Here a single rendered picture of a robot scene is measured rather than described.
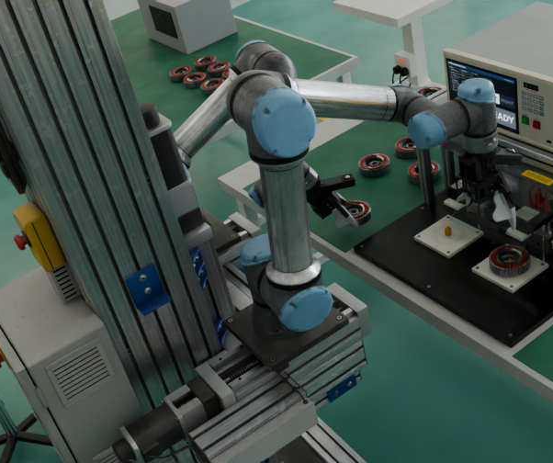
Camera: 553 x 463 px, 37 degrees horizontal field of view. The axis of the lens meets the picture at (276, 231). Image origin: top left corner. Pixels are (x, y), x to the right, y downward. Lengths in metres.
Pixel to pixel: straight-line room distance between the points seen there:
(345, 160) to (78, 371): 1.56
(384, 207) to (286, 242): 1.18
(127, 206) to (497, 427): 1.72
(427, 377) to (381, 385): 0.18
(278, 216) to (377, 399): 1.65
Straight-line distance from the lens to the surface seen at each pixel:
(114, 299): 1.85
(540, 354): 2.20
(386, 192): 2.84
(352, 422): 3.09
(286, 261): 1.65
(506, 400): 3.10
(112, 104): 1.68
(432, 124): 1.71
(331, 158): 3.10
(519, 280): 2.36
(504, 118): 2.34
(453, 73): 2.41
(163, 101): 3.91
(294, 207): 1.58
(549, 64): 2.26
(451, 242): 2.52
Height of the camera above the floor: 2.30
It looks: 34 degrees down
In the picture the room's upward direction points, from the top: 14 degrees counter-clockwise
